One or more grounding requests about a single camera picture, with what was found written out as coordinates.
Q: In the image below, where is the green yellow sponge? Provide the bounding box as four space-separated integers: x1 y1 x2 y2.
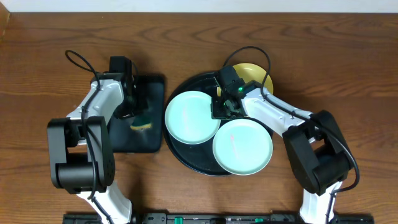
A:
130 108 152 131

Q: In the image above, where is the yellow plate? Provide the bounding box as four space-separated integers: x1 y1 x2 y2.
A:
216 63 274 96

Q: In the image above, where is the mint green plate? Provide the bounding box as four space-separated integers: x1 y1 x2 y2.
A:
213 119 273 175
165 91 221 144

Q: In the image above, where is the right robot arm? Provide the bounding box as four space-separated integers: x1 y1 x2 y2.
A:
211 81 360 223

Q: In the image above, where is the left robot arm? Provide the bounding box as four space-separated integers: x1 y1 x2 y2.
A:
47 71 140 223

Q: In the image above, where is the black rectangular tray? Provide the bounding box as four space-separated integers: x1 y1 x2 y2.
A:
108 74 165 153

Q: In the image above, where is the black round tray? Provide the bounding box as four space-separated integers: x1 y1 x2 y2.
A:
162 71 274 177

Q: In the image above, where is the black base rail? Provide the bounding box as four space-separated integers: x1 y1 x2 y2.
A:
62 213 375 224

